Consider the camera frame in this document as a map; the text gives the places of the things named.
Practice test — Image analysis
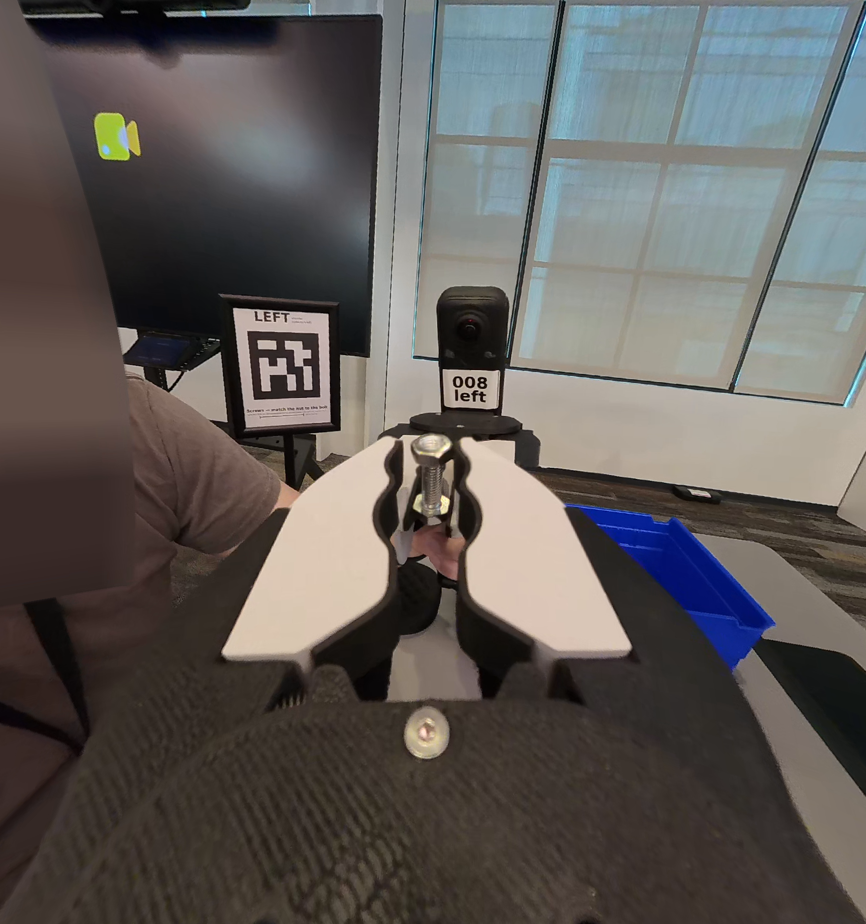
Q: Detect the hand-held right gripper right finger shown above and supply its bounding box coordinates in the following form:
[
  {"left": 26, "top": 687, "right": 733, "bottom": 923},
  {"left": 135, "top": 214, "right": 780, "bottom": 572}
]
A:
[{"left": 456, "top": 436, "right": 634, "bottom": 664}]

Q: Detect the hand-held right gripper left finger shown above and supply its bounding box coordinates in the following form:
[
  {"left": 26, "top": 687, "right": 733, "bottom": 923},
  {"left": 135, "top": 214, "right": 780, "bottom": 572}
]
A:
[{"left": 221, "top": 436, "right": 398, "bottom": 664}]

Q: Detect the medium length steel bolt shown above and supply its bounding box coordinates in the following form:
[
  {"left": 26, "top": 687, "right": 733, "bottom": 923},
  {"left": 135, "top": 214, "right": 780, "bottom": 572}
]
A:
[{"left": 408, "top": 461, "right": 453, "bottom": 518}]

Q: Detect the blue plastic bin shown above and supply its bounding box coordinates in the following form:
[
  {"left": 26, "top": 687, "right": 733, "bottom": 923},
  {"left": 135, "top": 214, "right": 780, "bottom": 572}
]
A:
[{"left": 566, "top": 504, "right": 777, "bottom": 672}]

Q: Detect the person's left hand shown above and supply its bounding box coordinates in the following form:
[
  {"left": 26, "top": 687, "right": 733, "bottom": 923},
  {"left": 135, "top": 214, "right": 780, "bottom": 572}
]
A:
[{"left": 411, "top": 533, "right": 470, "bottom": 580}]

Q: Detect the person's torso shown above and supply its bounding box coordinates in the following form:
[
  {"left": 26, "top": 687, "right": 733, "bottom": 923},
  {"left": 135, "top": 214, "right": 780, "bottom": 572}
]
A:
[{"left": 0, "top": 368, "right": 300, "bottom": 924}]

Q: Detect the framed marker sign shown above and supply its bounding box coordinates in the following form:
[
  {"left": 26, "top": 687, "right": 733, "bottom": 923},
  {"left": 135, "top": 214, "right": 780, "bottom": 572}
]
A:
[{"left": 218, "top": 294, "right": 342, "bottom": 439}]

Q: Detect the large grid window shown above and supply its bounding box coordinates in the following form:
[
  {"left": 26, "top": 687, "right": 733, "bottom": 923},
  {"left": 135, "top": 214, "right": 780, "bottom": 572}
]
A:
[{"left": 415, "top": 0, "right": 866, "bottom": 407}]

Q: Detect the small tablet screen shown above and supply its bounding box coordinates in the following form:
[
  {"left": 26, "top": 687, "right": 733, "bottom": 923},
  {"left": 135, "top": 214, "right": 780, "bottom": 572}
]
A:
[{"left": 125, "top": 332, "right": 193, "bottom": 366}]

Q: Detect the black television screen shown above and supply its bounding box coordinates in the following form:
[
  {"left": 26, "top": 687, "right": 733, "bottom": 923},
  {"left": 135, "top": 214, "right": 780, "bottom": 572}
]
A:
[{"left": 25, "top": 14, "right": 383, "bottom": 359}]

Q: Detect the black shoulder strap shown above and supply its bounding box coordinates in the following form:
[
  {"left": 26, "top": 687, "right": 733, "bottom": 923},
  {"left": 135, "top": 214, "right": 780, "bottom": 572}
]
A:
[{"left": 0, "top": 599, "right": 92, "bottom": 755}]

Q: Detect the black video bar camera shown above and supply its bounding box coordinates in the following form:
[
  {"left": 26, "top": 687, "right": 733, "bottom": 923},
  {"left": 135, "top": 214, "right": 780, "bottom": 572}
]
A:
[{"left": 18, "top": 0, "right": 252, "bottom": 19}]

